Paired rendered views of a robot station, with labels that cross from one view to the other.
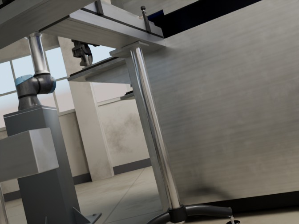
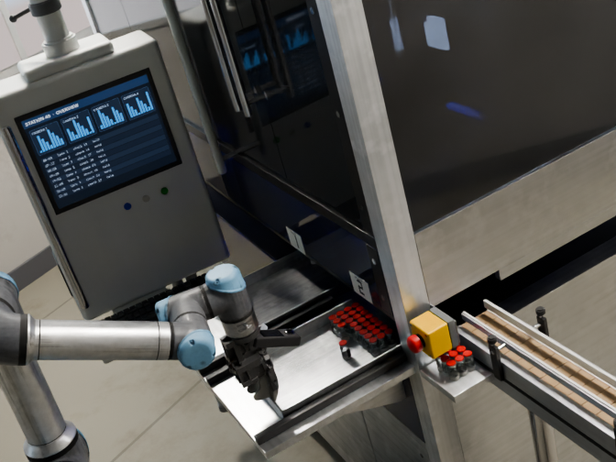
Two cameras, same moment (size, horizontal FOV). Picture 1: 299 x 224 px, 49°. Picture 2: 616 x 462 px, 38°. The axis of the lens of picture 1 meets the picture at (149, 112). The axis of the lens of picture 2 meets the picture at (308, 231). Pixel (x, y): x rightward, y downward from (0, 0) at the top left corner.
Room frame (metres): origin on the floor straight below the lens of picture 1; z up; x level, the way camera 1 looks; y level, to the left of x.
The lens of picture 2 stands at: (0.66, 1.37, 2.17)
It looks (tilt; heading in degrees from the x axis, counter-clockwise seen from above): 28 degrees down; 312
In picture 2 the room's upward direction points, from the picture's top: 16 degrees counter-clockwise
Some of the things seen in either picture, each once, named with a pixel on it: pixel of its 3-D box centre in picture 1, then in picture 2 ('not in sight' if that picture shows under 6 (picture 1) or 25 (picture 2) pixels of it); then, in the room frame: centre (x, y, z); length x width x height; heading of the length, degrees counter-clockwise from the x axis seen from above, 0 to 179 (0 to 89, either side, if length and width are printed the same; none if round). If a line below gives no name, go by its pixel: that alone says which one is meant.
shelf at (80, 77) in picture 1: (133, 70); (288, 337); (2.04, 0.03, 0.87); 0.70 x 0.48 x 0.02; 153
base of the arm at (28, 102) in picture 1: (29, 103); not in sight; (2.09, 0.74, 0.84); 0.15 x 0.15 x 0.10
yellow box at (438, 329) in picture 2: not in sight; (433, 333); (1.58, 0.05, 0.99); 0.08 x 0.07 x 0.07; 63
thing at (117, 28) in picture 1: (111, 22); (579, 389); (1.26, 0.06, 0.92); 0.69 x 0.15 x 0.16; 153
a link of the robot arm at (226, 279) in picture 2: not in sight; (227, 292); (1.90, 0.29, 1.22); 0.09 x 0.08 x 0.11; 50
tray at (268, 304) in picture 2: not in sight; (279, 291); (2.16, -0.11, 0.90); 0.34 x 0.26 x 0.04; 63
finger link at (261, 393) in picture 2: (83, 63); (265, 391); (1.89, 0.30, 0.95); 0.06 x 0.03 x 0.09; 63
